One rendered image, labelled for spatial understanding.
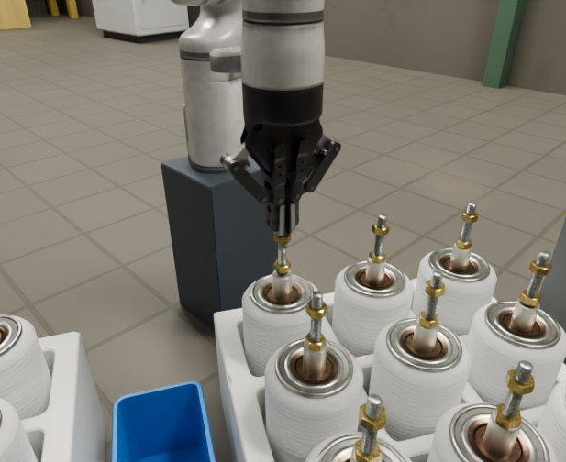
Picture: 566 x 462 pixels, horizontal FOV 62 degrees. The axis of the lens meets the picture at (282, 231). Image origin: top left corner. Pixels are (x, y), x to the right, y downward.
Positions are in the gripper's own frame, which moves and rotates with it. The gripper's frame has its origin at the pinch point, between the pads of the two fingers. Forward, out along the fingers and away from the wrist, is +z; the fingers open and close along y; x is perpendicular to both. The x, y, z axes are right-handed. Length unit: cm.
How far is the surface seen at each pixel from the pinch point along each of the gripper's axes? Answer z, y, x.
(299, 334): 12.9, -0.3, -4.6
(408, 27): 13, 195, 197
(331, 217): 36, 43, 51
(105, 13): 17, 57, 421
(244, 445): 17.5, -10.4, -11.4
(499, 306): 10.2, 20.3, -14.1
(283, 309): 10.2, -1.4, -2.9
